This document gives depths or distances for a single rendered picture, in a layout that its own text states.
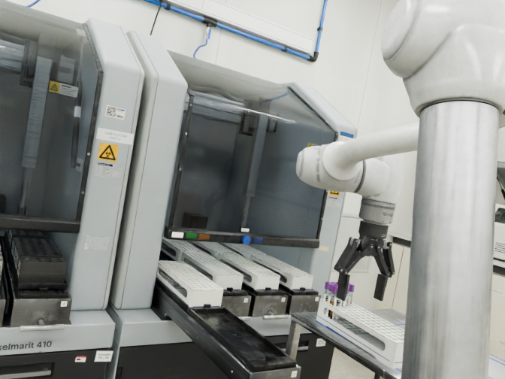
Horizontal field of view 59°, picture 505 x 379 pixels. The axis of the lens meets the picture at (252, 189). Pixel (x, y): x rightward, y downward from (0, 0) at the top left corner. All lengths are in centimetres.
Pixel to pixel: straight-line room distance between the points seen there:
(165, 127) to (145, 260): 40
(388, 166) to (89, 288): 89
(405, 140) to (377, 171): 21
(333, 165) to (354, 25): 233
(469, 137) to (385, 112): 293
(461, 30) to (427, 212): 24
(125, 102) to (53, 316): 60
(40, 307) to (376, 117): 276
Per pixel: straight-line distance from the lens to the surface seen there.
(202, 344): 116
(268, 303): 154
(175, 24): 261
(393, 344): 114
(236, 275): 148
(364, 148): 103
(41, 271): 132
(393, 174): 120
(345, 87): 326
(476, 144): 63
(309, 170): 112
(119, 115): 131
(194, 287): 128
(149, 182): 134
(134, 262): 138
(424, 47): 65
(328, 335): 125
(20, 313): 127
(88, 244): 133
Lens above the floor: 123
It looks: 3 degrees down
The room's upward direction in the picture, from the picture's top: 10 degrees clockwise
